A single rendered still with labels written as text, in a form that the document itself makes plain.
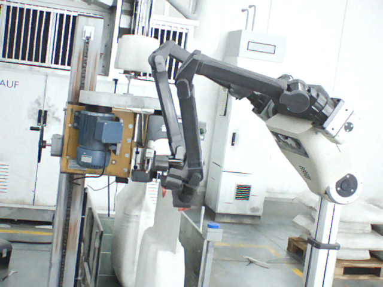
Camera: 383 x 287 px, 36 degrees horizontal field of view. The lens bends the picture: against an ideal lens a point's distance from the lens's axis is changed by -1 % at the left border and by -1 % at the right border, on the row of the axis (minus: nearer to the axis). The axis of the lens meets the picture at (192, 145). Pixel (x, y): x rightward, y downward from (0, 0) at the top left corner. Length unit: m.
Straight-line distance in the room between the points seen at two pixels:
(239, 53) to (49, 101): 2.22
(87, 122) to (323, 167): 1.03
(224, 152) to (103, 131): 4.15
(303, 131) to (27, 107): 3.69
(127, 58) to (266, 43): 4.15
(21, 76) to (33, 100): 0.24
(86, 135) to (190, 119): 0.68
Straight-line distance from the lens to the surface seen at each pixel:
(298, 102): 1.96
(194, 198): 2.29
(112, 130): 2.51
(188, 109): 2.01
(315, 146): 2.16
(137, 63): 2.57
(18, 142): 5.51
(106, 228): 4.36
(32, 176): 5.55
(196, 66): 1.92
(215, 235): 2.83
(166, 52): 2.42
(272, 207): 7.49
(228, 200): 6.65
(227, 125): 6.53
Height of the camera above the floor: 1.51
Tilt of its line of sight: 6 degrees down
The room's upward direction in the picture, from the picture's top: 8 degrees clockwise
